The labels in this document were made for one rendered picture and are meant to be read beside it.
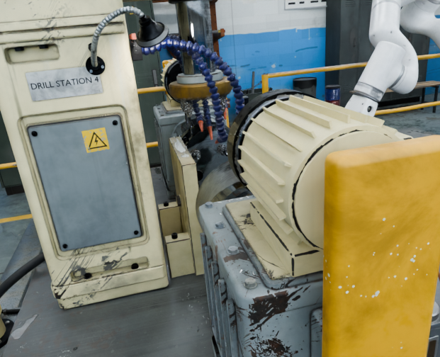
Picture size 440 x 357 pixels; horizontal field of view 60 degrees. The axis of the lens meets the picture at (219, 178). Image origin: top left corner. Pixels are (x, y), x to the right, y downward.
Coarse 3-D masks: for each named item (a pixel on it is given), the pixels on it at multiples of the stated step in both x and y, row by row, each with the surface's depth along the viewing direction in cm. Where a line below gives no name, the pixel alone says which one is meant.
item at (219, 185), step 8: (216, 168) 93; (224, 168) 91; (208, 176) 93; (216, 176) 90; (224, 176) 87; (232, 176) 85; (208, 184) 90; (216, 184) 87; (224, 184) 84; (232, 184) 82; (240, 184) 80; (200, 192) 93; (208, 192) 88; (216, 192) 84; (224, 192) 82; (232, 192) 79; (240, 192) 79; (248, 192) 78; (200, 200) 92; (208, 200) 86; (216, 200) 82; (200, 224) 93
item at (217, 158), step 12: (192, 120) 140; (204, 120) 136; (180, 132) 137; (204, 132) 134; (216, 132) 135; (228, 132) 137; (192, 144) 135; (204, 144) 136; (216, 144) 137; (192, 156) 133; (204, 156) 137; (216, 156) 138; (204, 168) 139
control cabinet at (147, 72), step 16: (128, 16) 374; (128, 32) 379; (144, 64) 393; (160, 64) 397; (144, 80) 398; (160, 80) 401; (144, 96) 403; (160, 96) 407; (144, 112) 409; (144, 128) 415
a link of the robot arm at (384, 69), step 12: (384, 48) 108; (396, 48) 107; (372, 60) 111; (384, 60) 108; (396, 60) 108; (372, 72) 110; (384, 72) 109; (396, 72) 109; (372, 84) 110; (384, 84) 110
